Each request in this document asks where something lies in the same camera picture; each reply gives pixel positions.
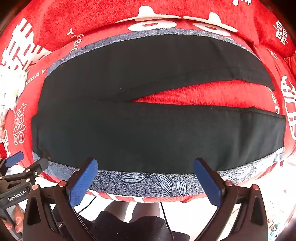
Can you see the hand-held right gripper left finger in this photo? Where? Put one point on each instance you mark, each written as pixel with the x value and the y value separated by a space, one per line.
pixel 83 183

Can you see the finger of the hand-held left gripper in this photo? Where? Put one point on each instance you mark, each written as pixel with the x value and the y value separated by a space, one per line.
pixel 14 160
pixel 38 168

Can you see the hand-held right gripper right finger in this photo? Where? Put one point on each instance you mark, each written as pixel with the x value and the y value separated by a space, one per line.
pixel 208 183

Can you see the black pants with patterned stripe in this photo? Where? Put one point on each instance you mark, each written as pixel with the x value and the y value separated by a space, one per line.
pixel 138 129

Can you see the person's left hand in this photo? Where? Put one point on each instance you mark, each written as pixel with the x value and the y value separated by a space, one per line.
pixel 16 223

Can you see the person's legs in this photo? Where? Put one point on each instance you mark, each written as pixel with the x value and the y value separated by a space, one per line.
pixel 141 209

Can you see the person's black skirt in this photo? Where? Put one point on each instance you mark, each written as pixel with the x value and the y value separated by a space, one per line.
pixel 134 229

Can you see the colourful printed object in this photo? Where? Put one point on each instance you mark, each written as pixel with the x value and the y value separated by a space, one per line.
pixel 275 228

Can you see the red printed blanket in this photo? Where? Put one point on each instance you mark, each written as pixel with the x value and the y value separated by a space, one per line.
pixel 57 23

